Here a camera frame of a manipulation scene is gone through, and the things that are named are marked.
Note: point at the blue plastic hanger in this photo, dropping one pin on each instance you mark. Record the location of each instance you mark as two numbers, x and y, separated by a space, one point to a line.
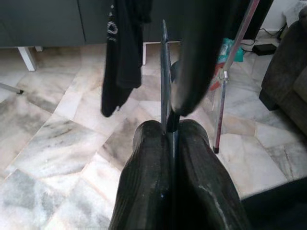
166 83

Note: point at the orange waste bin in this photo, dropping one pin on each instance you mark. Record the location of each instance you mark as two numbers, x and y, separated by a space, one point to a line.
216 79

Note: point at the black low TV cabinet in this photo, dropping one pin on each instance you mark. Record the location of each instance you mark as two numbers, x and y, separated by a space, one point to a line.
48 21

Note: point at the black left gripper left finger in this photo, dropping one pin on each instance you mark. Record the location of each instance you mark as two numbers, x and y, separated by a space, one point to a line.
141 179

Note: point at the black printed shirt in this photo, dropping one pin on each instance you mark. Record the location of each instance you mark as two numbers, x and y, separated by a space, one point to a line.
122 60
201 60

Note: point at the black power adapter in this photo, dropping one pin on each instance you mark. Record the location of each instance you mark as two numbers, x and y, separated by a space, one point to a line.
263 48

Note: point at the dark grey fabric sofa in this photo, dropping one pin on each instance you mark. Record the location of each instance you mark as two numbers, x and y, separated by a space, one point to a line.
287 72

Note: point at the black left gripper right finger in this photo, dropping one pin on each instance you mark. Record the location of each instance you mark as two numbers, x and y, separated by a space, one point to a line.
206 182

